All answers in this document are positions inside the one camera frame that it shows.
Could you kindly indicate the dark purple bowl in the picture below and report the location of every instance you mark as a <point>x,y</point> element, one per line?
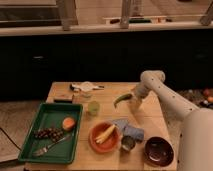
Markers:
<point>158,151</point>

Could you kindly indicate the green plastic cup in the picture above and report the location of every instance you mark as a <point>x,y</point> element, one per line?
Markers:
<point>93,108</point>

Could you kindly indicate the green chili pepper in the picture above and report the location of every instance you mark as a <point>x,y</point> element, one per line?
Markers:
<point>121,98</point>

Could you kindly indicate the small metal cup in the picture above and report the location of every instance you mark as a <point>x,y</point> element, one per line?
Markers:
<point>127,143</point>

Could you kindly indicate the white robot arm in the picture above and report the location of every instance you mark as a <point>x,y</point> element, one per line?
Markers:
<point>196,137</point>

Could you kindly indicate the orange fruit half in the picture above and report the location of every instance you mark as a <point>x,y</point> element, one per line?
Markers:
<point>68,123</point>

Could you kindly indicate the blue cloth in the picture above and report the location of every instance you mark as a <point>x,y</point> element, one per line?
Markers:
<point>127,130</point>

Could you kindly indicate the bunch of dark grapes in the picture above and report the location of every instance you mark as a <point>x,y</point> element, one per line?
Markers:
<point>53,134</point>

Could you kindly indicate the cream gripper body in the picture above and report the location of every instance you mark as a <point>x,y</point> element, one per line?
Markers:
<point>134,103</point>

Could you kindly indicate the green plastic tray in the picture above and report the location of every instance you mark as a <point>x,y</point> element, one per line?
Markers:
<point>51,115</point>

